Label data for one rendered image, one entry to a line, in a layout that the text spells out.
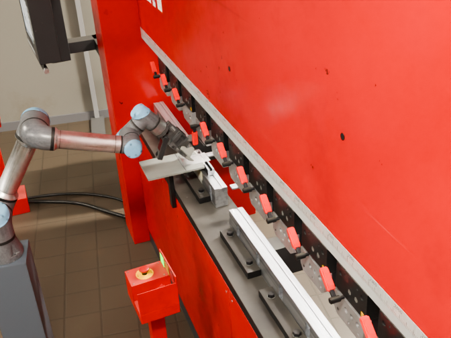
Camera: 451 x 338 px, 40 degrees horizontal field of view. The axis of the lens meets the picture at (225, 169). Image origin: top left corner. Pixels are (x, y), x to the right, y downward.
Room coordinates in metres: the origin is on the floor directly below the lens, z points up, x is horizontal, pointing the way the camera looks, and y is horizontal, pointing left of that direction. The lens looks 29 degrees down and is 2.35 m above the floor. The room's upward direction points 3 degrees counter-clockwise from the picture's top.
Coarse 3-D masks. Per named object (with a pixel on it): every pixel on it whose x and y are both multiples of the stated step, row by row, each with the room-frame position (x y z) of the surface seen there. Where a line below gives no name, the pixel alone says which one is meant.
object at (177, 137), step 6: (168, 126) 2.44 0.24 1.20; (174, 126) 2.46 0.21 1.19; (168, 132) 2.44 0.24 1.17; (174, 132) 2.44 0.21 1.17; (180, 132) 2.44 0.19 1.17; (174, 138) 2.43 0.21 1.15; (180, 138) 2.44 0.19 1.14; (186, 138) 2.44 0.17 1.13; (168, 144) 2.42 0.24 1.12; (174, 144) 2.43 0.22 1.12; (180, 144) 2.44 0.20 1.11
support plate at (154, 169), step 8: (144, 160) 2.51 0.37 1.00; (152, 160) 2.50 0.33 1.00; (160, 160) 2.50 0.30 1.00; (168, 160) 2.49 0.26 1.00; (176, 160) 2.49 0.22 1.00; (144, 168) 2.43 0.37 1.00; (152, 168) 2.43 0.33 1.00; (160, 168) 2.42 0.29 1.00; (168, 168) 2.42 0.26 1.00; (176, 168) 2.41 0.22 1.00; (184, 168) 2.41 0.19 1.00; (192, 168) 2.41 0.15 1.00; (200, 168) 2.41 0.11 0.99; (152, 176) 2.35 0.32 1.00; (160, 176) 2.35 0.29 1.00
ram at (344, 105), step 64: (192, 0) 2.33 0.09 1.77; (256, 0) 1.73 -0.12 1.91; (320, 0) 1.38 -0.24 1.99; (384, 0) 1.15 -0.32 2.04; (448, 0) 0.98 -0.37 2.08; (192, 64) 2.40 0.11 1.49; (256, 64) 1.75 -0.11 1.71; (320, 64) 1.37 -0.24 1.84; (384, 64) 1.13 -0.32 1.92; (448, 64) 0.96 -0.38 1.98; (256, 128) 1.76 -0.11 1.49; (320, 128) 1.37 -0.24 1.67; (384, 128) 1.11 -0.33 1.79; (448, 128) 0.94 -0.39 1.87; (320, 192) 1.36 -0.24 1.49; (384, 192) 1.10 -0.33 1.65; (448, 192) 0.92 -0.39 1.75; (384, 256) 1.08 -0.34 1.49; (448, 256) 0.89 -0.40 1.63; (448, 320) 0.87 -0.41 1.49
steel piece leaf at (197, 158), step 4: (192, 156) 2.52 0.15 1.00; (196, 156) 2.51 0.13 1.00; (200, 156) 2.51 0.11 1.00; (180, 160) 2.47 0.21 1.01; (184, 160) 2.48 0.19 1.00; (188, 160) 2.48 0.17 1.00; (196, 160) 2.47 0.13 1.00; (200, 160) 2.47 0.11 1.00; (204, 160) 2.47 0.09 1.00; (184, 164) 2.44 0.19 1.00; (188, 164) 2.44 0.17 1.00; (192, 164) 2.44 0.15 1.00
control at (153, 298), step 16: (128, 272) 1.97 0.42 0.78; (160, 272) 1.96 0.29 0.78; (128, 288) 1.95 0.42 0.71; (144, 288) 1.90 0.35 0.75; (160, 288) 1.83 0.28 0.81; (176, 288) 1.85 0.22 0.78; (144, 304) 1.80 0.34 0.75; (160, 304) 1.82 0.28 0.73; (176, 304) 1.85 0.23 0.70; (144, 320) 1.80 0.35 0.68
